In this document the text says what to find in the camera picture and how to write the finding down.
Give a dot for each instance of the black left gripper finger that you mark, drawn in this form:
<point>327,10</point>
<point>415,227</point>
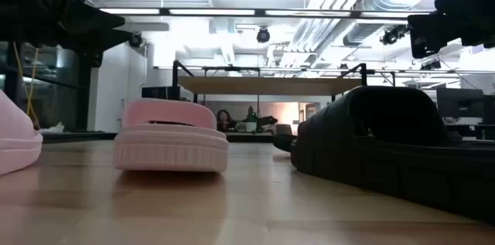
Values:
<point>104,39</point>
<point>102,19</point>

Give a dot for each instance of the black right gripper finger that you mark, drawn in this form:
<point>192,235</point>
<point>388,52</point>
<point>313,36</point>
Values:
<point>439,24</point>
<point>425,44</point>

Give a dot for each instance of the black rubber slide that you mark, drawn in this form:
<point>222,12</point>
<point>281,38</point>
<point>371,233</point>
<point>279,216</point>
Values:
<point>284,142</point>
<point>386,160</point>

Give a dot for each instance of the pink rubber slide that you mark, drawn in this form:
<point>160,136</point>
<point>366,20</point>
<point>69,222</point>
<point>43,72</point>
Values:
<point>15,140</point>
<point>170,148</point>

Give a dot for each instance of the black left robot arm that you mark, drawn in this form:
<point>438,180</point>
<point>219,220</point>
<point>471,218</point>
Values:
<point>19,5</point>

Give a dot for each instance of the black monitor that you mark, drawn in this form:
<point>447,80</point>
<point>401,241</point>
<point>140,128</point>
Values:
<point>460,104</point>

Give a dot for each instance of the white crumpled cloth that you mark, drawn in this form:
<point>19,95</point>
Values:
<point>52,128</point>

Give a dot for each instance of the person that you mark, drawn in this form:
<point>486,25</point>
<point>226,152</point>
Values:
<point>223,119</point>

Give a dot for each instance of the black mounted camera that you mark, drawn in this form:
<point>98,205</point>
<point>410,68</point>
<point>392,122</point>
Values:
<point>392,35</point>
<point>135,39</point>

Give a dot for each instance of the black overhead camera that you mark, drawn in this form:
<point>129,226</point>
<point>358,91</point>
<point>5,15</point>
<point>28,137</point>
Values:
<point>263,35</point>

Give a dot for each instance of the wooden shelf with black frame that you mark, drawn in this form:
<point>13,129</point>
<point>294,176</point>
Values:
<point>267,86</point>

